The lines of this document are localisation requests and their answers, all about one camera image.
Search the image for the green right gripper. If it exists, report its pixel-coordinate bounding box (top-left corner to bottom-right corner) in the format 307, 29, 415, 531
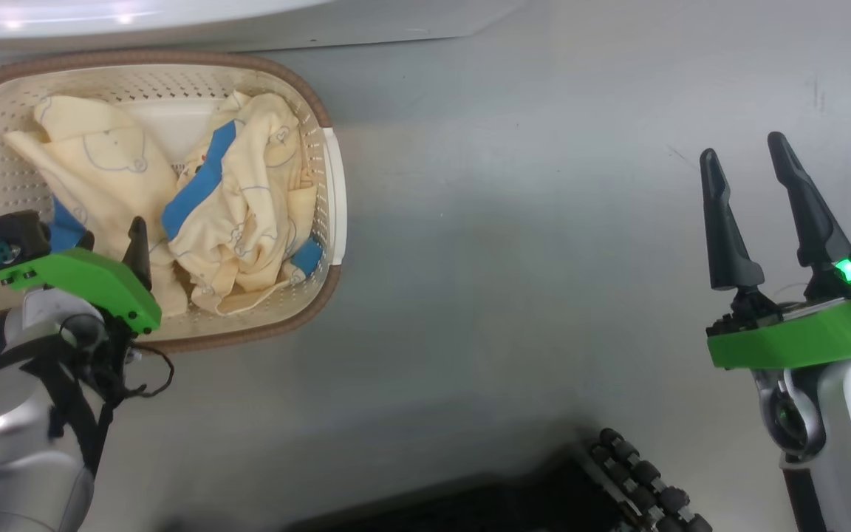
699, 132, 851, 370

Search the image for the cream bear print garment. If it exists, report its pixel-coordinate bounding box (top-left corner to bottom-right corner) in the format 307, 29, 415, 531
3, 95, 190, 318

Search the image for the cream perforated laundry basket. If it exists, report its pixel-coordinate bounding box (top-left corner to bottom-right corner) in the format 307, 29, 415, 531
0, 50, 347, 354

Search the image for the white front-load washing machine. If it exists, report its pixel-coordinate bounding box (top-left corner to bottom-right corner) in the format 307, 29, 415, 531
0, 0, 522, 75

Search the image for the black left gripper cable loop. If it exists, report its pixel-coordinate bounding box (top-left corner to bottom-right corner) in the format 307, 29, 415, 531
97, 341, 175, 403

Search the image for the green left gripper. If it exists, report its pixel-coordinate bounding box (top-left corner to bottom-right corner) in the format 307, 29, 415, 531
0, 216, 163, 335

